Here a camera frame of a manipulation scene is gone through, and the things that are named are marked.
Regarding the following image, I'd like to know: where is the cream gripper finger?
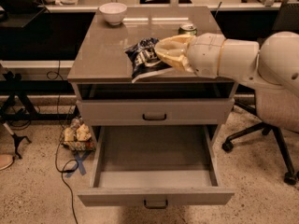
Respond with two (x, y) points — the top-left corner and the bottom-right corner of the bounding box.
(155, 38), (178, 50)
(156, 52), (187, 71)

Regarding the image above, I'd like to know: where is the blue chip bag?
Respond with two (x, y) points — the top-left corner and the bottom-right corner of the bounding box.
(125, 37), (174, 83)

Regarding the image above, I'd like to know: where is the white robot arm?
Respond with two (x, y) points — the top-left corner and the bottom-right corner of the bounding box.
(154, 32), (299, 96)

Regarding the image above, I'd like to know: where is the closed grey upper drawer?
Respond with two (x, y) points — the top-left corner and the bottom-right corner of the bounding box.
(77, 98), (235, 126)

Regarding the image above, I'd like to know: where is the grey drawer cabinet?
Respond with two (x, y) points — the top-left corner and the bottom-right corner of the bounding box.
(66, 5), (247, 207)

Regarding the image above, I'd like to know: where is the open grey bottom drawer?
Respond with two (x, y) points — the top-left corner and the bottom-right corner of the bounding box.
(78, 125), (235, 207)

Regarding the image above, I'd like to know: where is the green soda can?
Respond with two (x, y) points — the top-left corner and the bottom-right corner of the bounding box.
(178, 23), (197, 35)

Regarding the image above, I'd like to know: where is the white ceramic bowl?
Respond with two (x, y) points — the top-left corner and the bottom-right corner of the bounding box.
(99, 3), (127, 25)

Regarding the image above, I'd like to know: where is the black office chair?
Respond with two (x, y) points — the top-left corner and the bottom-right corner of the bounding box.
(222, 0), (299, 185)

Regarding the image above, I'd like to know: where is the blue tape cross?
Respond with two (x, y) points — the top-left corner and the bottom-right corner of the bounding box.
(65, 151), (91, 178)

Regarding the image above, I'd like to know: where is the black tripod stand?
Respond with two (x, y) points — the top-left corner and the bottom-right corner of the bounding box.
(0, 71), (39, 159)

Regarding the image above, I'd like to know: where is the black upper drawer handle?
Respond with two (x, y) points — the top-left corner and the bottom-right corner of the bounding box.
(142, 114), (167, 121)

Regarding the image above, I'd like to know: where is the black drawer handle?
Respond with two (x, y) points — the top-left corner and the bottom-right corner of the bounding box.
(143, 200), (168, 210)
(142, 114), (167, 121)

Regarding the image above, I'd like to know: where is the black lower drawer handle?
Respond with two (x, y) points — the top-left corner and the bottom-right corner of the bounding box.
(143, 200), (168, 210)

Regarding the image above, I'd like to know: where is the black floor cable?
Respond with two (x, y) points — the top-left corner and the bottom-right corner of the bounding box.
(46, 59), (79, 224)

